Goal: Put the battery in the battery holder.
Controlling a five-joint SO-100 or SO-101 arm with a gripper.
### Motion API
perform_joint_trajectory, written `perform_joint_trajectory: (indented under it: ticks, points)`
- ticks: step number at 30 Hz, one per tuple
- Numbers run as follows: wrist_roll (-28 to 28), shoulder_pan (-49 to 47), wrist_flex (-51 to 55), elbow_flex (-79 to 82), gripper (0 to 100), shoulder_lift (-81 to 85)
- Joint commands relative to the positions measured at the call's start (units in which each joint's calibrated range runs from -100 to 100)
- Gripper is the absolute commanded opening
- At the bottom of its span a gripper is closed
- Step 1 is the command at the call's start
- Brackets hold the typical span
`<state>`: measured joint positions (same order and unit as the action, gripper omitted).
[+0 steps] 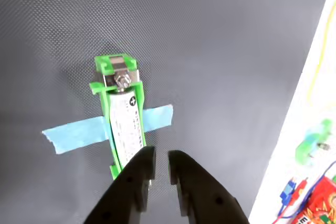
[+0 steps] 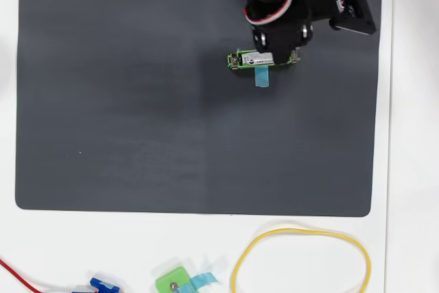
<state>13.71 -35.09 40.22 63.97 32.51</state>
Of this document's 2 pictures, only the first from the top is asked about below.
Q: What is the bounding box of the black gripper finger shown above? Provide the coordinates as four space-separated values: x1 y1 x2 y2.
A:
167 150 250 224
83 146 157 224

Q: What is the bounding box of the white AA battery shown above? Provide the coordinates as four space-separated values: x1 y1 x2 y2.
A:
108 90 146 168

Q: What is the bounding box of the green battery holder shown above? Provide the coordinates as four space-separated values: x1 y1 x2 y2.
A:
89 55 148 182

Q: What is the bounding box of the long blue tape strip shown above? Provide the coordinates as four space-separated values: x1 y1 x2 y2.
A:
41 104 174 155

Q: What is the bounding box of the red alligator clip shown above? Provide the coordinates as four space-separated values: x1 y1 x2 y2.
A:
295 178 309 196

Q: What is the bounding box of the small green plastic block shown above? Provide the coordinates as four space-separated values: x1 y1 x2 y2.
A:
295 119 334 166

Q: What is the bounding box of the red snack bag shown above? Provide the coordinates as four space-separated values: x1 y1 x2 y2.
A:
296 176 336 224

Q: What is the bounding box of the short blue tape piece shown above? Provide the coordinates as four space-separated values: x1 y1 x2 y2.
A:
306 128 324 144

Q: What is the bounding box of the dark grey textured mat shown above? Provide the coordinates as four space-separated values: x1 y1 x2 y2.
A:
0 0 334 224

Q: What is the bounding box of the red wire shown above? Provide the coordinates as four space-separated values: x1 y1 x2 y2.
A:
271 195 310 224

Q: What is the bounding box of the blue wire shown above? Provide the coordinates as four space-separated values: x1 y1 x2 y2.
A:
277 159 336 217

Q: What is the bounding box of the yellow cable loop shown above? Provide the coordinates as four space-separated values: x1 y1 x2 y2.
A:
306 0 336 108

